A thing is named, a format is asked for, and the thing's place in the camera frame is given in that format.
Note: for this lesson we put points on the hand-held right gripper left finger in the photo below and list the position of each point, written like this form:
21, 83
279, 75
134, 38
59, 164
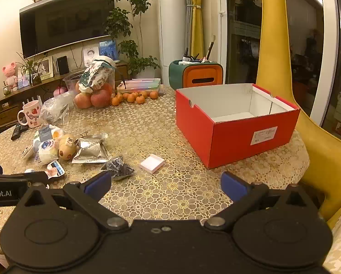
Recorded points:
97, 183

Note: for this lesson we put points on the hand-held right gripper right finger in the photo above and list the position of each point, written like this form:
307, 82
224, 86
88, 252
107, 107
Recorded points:
233, 184

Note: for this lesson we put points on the small blue red packet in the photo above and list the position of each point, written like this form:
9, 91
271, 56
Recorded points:
54, 169

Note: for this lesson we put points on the black crinkled packet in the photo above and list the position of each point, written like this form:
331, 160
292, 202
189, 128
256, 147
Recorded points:
117, 167

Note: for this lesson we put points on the white blueberry print packet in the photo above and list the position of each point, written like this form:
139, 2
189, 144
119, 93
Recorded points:
46, 148

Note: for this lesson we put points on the silver foil snack packet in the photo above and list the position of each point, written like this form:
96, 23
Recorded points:
90, 149

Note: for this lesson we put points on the red cardboard shoe box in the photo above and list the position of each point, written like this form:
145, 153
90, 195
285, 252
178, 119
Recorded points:
236, 142

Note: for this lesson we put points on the gold lace patterned desktop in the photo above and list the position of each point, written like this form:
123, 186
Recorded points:
164, 125

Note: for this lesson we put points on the small patterned white packet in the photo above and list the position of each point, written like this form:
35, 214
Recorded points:
28, 152

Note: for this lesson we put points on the round yellow pastry packet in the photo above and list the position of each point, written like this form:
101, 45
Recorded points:
66, 148

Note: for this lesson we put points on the black remote control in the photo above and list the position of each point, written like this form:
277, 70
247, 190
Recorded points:
17, 132

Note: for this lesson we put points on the teal white egg-yolk packet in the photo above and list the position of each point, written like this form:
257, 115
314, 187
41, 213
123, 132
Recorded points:
49, 132

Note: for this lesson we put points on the small pink white box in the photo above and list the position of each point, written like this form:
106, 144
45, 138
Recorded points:
151, 163

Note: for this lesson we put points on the wooden television cabinet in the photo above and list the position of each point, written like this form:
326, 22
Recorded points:
4, 111

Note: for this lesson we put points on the pink white mug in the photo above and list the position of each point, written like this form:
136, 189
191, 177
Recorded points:
32, 114

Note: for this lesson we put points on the clear crumpled plastic bag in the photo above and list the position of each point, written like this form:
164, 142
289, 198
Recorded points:
54, 110

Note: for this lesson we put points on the small metal cup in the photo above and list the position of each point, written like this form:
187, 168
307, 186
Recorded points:
7, 90

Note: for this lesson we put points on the red apple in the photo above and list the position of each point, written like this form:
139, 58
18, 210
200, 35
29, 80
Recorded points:
100, 98
82, 100

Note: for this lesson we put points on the pink round toy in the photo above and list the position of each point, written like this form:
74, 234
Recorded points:
59, 92

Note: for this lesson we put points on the blue photo card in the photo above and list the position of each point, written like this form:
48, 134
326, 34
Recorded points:
23, 81

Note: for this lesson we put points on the pile of tangerines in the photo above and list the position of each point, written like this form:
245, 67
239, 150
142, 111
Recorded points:
139, 99

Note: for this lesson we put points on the yellow chair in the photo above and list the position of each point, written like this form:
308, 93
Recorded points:
324, 154

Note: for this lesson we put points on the pink pig plush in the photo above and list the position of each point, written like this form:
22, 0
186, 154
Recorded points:
10, 74

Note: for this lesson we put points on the small grassy potted plant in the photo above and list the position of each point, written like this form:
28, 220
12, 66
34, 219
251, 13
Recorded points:
36, 78

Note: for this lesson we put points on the clear plastic fruit container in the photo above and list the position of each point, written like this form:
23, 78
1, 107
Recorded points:
70, 82

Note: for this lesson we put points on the green white printed bag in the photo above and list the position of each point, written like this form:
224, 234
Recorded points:
94, 75

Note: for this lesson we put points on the pastel stationery box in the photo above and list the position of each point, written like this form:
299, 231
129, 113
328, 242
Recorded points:
141, 85

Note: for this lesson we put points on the green orange desk organizer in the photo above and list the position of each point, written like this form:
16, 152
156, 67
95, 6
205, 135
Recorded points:
201, 75

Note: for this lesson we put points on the small black speaker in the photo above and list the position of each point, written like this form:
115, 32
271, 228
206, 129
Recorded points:
62, 65

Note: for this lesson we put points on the tall potted green tree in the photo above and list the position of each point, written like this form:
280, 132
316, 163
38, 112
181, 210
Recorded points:
130, 60

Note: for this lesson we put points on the portrait drawing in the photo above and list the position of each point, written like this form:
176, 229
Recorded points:
91, 54

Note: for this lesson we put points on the glass sliding door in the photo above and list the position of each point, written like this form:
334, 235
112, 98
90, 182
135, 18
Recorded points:
244, 48

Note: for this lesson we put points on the long makeup brush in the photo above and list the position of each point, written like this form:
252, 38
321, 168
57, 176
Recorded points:
210, 50

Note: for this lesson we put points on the white standing air conditioner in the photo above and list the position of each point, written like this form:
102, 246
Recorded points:
173, 34

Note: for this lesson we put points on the yellow grey curtain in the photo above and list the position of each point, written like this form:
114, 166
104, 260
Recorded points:
197, 20

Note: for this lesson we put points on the white photo frame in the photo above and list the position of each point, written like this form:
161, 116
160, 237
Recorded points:
46, 68

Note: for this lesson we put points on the wall-mounted black television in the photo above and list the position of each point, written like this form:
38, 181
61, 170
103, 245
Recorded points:
64, 20

